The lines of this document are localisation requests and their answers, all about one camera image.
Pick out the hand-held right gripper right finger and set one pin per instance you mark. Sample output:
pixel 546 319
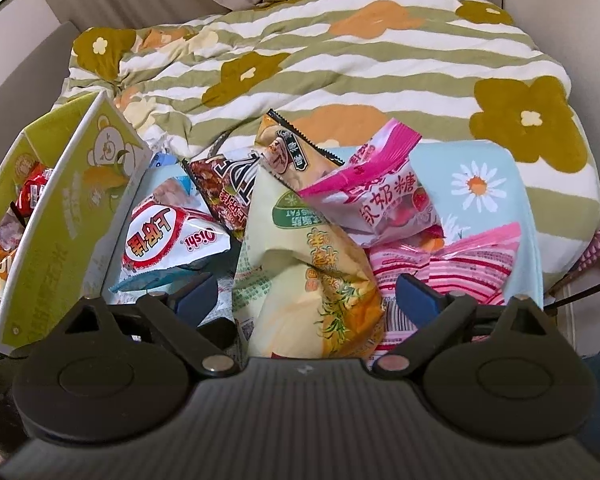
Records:
pixel 420 296

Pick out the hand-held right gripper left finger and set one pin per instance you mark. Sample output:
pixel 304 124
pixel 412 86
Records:
pixel 197 294

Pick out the pale green yellow snack packet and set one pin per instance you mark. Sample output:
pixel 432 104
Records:
pixel 300 280

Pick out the green cardboard box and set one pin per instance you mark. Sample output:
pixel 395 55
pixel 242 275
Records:
pixel 65 220

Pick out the pink striped snack packet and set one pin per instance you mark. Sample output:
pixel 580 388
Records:
pixel 460 265

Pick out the white red blue snack packet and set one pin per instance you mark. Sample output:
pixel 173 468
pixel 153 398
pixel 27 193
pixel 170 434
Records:
pixel 170 240

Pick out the pink candy packet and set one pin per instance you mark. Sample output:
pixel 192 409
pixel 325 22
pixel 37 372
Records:
pixel 380 195

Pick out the dark brown red snack packet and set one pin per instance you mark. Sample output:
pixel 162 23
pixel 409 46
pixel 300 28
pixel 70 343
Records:
pixel 225 180

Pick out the light blue daisy cloth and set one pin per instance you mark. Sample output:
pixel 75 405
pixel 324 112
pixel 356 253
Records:
pixel 480 160

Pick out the tan snack packet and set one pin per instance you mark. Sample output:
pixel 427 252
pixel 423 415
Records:
pixel 280 155

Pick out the purple patterned bin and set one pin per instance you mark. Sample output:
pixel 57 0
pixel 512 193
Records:
pixel 595 255

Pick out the striped floral blanket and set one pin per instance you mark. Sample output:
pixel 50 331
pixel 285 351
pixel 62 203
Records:
pixel 330 60

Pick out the grey headboard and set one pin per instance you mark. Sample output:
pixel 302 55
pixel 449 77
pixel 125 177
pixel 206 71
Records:
pixel 20 75

